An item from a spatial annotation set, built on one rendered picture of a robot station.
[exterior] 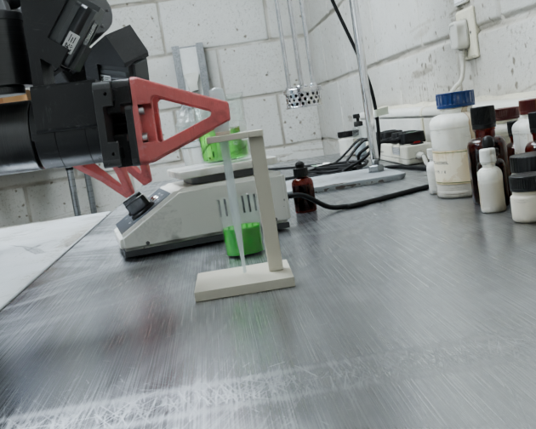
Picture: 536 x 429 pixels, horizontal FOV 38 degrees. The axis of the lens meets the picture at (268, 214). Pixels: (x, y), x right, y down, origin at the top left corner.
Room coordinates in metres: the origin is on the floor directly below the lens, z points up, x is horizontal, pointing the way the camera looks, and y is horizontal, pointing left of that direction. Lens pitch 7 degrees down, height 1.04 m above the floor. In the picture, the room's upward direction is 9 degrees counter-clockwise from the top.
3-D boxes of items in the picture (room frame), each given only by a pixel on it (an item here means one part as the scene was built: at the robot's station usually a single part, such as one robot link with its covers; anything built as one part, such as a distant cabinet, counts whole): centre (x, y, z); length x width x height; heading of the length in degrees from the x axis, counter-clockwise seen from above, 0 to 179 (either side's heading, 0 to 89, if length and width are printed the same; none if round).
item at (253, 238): (0.79, 0.03, 0.93); 0.04 x 0.04 x 0.06
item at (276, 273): (0.65, 0.03, 0.96); 0.08 x 0.08 x 0.13; 2
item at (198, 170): (0.96, 0.05, 0.98); 0.12 x 0.12 x 0.01; 13
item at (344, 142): (2.07, -0.24, 0.93); 0.06 x 0.06 x 0.06
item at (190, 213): (0.95, 0.07, 0.94); 0.22 x 0.13 x 0.08; 103
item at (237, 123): (0.95, 0.04, 1.03); 0.07 x 0.06 x 0.08; 105
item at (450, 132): (0.99, -0.25, 0.96); 0.07 x 0.07 x 0.13
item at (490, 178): (0.82, -0.24, 0.93); 0.03 x 0.03 x 0.07
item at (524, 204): (0.74, -0.25, 0.92); 0.04 x 0.04 x 0.04
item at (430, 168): (1.04, -0.23, 0.93); 0.02 x 0.02 x 0.06
